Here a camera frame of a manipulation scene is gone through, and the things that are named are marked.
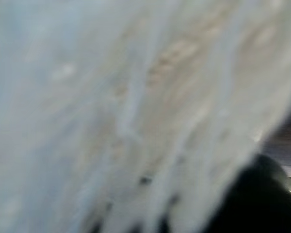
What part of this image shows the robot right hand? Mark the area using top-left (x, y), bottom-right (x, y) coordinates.
top-left (203, 154), bottom-right (291, 233)

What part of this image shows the white fringed cushion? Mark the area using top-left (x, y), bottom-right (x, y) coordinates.
top-left (0, 0), bottom-right (291, 233)

